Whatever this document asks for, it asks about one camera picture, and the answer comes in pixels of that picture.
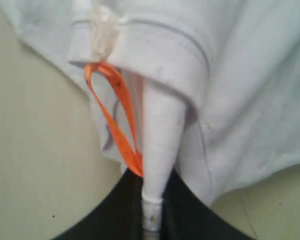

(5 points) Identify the white t-shirt with red logo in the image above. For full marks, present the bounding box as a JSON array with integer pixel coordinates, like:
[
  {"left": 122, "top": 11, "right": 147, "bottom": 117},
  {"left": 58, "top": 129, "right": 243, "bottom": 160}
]
[{"left": 0, "top": 0, "right": 300, "bottom": 240}]

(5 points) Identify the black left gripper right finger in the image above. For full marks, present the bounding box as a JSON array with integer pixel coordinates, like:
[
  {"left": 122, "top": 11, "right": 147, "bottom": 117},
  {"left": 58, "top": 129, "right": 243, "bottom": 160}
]
[{"left": 159, "top": 166, "right": 235, "bottom": 240}]

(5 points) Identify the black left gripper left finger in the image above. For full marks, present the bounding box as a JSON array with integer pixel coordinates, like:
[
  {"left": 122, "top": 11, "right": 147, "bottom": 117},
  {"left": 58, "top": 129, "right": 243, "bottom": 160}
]
[{"left": 54, "top": 169, "right": 143, "bottom": 240}]

